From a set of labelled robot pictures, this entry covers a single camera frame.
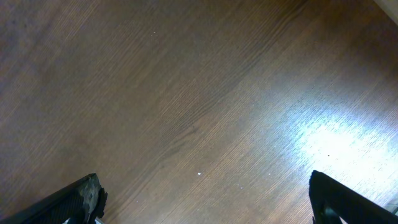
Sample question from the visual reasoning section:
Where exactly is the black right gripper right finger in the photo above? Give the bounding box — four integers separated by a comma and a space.
308, 170, 397, 224

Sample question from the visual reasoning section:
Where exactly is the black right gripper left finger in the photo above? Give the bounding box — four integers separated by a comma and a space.
1, 173, 108, 224

